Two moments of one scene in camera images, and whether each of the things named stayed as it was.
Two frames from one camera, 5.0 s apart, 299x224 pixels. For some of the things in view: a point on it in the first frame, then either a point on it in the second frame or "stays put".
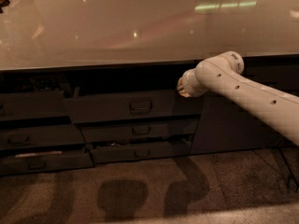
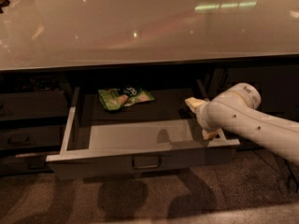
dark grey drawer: (40, 136) stays put
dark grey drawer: (33, 105) stays put
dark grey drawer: (46, 161) stays put
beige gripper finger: (180, 89) → (194, 103)
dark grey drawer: (106, 107) → (137, 147)
